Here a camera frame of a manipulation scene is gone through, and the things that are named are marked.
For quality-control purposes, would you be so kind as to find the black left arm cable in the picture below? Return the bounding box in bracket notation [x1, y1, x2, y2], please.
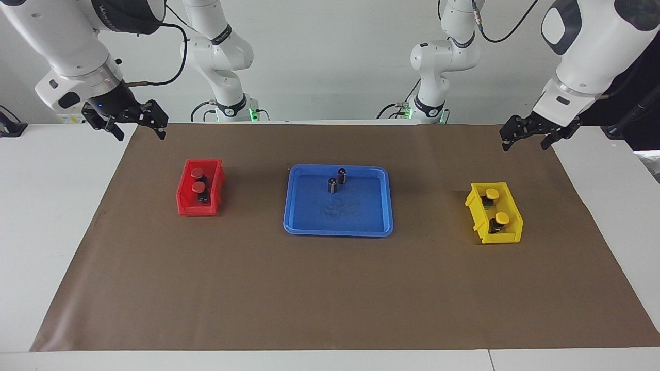
[438, 0, 539, 44]

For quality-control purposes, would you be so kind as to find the yellow plastic bin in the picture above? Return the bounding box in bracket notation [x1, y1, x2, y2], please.
[465, 181, 524, 245]

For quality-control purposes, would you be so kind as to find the black clamp mount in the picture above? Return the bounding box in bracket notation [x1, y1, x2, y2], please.
[0, 105, 28, 138]

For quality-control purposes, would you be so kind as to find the grey glossy sheet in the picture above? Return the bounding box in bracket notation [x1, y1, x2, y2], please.
[633, 149, 660, 183]

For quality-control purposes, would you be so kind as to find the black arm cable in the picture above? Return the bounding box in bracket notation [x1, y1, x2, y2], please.
[438, 0, 539, 44]
[124, 21, 189, 87]

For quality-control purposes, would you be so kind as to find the blue plastic tray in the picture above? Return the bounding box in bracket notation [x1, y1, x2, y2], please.
[283, 164, 394, 238]

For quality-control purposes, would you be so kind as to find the brown table mat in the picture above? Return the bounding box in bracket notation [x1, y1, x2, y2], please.
[30, 123, 660, 352]

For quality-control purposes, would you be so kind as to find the red plastic bin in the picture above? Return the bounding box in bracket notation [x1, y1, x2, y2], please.
[176, 158, 226, 217]

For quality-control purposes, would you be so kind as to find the black backdrop panel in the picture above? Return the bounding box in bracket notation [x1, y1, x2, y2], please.
[570, 41, 660, 151]

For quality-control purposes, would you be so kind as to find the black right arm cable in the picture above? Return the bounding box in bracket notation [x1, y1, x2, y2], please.
[124, 21, 189, 87]

